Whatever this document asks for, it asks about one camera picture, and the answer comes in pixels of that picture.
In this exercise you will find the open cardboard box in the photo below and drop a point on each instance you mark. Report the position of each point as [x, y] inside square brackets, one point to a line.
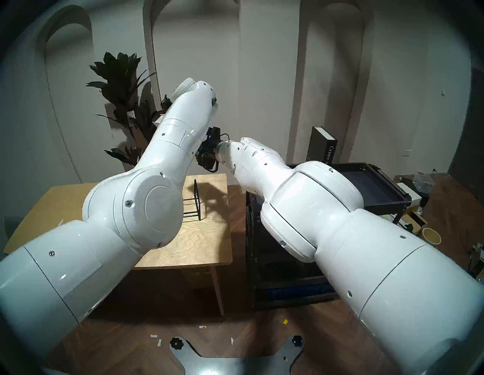
[414, 219]

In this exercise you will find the clear plastic storage box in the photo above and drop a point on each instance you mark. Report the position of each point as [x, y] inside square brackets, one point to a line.
[423, 178]

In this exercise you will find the white box beside cart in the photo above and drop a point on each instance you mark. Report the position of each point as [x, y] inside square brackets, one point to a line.
[410, 192]

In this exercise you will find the light wooden table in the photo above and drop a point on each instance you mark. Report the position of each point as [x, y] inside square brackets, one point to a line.
[200, 238]

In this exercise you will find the grey metal robot base plate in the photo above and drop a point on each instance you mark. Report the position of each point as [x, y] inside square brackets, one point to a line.
[234, 364]

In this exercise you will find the black star knob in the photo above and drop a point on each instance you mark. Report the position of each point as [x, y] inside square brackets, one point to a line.
[176, 343]
[298, 340]

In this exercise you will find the black three-shelf utility cart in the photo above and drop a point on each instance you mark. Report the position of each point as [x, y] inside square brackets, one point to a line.
[378, 189]

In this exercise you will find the dark green carton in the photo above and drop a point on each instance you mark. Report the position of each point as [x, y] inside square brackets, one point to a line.
[477, 261]

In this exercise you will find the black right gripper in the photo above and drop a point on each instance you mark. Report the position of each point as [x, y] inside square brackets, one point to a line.
[208, 153]

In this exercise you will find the pale yellow bucket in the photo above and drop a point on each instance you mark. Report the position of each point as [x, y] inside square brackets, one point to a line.
[431, 236]

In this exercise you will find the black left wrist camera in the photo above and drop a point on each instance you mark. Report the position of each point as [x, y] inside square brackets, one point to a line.
[166, 103]

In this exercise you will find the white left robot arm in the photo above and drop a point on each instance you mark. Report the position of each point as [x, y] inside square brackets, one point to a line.
[132, 196]

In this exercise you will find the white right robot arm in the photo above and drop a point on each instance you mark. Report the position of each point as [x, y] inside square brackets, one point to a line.
[340, 234]

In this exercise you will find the tall dark green plant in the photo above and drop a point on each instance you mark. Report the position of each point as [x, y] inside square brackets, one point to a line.
[121, 87]

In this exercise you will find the black Crime and Punishment book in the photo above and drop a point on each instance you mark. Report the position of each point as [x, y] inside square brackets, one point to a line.
[321, 145]

